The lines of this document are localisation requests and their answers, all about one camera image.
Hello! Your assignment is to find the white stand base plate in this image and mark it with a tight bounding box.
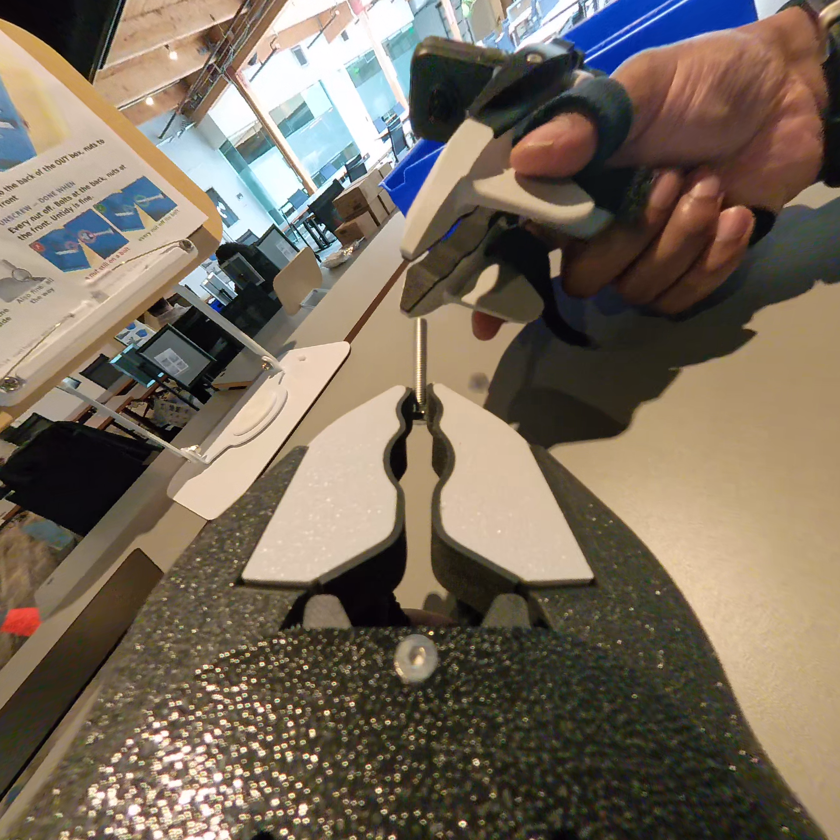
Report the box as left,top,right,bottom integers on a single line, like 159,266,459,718
56,285,352,521

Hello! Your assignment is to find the long silver threaded bolt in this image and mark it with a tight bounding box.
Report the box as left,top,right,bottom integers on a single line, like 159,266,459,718
412,318,431,421

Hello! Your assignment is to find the small computer monitor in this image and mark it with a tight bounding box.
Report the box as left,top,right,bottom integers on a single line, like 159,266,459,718
134,325,217,389

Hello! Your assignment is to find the blue plastic bin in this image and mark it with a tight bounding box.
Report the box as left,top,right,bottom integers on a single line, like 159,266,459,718
563,0,777,74
381,140,460,217

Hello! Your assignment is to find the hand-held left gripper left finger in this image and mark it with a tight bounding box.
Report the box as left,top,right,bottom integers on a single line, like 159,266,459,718
240,385,413,588

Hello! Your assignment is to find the black bag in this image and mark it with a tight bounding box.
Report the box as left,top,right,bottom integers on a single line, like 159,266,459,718
0,422,161,536

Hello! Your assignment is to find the dark wall screen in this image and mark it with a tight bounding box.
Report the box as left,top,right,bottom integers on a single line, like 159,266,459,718
60,0,130,84

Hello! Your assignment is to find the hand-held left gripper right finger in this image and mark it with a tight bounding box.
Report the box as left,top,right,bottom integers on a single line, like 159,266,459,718
428,382,597,589

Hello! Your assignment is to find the printed instruction sheet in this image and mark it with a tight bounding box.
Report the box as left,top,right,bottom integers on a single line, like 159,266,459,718
0,29,210,395

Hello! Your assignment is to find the wooden document board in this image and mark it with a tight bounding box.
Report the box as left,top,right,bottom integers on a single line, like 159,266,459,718
0,18,224,427

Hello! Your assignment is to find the person's right hand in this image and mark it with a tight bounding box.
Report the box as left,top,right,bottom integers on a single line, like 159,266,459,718
472,7,831,342

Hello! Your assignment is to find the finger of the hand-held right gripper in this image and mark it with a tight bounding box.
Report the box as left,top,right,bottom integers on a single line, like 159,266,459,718
399,117,514,261
399,220,546,324

